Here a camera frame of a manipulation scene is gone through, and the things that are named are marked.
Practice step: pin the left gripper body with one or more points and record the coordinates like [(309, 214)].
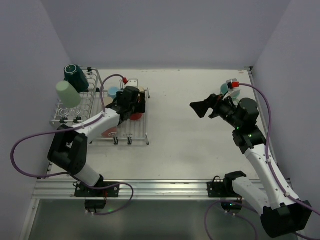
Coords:
[(141, 103)]

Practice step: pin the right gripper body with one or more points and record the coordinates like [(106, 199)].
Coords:
[(212, 106)]

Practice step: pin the red mug black handle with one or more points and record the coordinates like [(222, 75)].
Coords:
[(136, 116)]

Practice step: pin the pale green mug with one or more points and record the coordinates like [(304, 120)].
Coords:
[(223, 88)]

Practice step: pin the light blue mug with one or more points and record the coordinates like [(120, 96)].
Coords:
[(112, 92)]

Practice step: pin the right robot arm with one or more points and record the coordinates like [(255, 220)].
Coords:
[(280, 209)]

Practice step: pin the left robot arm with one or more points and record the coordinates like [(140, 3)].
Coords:
[(70, 144)]

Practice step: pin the beige tumbler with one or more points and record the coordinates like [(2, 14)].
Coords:
[(108, 102)]

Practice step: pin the pink cup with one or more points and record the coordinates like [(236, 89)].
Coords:
[(110, 133)]

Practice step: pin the light green tumbler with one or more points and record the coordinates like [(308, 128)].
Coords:
[(67, 94)]

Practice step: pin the dark green mug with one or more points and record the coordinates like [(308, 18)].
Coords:
[(76, 77)]

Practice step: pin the right black controller box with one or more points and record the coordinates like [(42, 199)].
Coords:
[(231, 207)]

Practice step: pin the black controller box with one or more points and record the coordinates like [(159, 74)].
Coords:
[(231, 207), (94, 205)]

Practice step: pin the left black controller box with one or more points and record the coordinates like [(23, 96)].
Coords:
[(94, 205)]

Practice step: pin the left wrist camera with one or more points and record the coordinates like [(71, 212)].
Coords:
[(132, 83)]

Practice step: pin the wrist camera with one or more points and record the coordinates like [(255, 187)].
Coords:
[(132, 83), (232, 84)]

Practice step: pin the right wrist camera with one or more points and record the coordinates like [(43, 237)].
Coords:
[(232, 84)]

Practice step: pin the metal wire dish rack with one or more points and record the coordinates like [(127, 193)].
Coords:
[(91, 105)]

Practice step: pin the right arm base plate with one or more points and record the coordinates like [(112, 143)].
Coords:
[(217, 189)]

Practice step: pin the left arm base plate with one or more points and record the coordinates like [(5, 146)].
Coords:
[(85, 192)]

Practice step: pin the aluminium mounting rail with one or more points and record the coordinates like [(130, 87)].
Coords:
[(64, 189)]

